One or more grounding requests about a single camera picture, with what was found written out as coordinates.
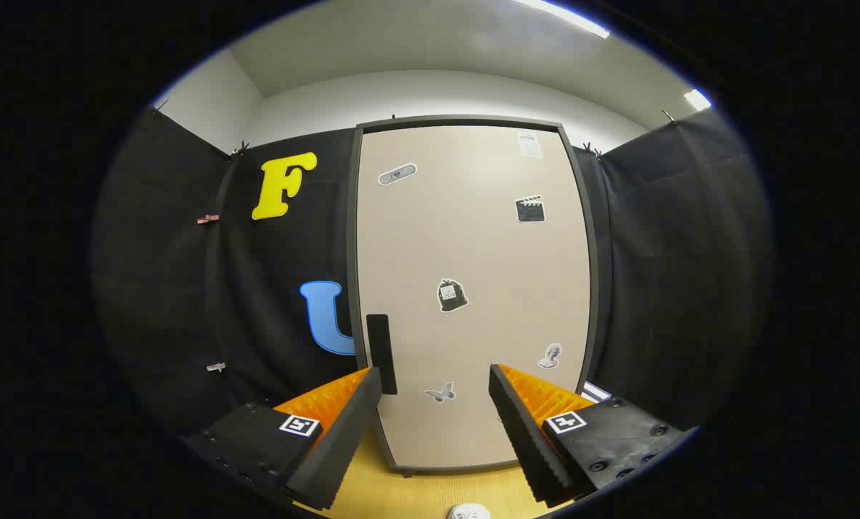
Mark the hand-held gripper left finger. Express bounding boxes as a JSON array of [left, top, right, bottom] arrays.
[[183, 366, 384, 513]]

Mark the grey shoe cabinet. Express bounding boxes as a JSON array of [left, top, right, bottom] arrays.
[[346, 115, 602, 477]]

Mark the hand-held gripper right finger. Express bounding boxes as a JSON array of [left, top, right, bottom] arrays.
[[487, 363, 699, 507]]

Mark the long ceiling light strip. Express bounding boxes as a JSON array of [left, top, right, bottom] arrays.
[[513, 0, 611, 39]]

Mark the black backdrop cloth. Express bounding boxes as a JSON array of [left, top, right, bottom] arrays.
[[91, 105, 773, 448]]

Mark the black door handle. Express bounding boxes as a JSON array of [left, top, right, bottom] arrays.
[[366, 314, 399, 396]]

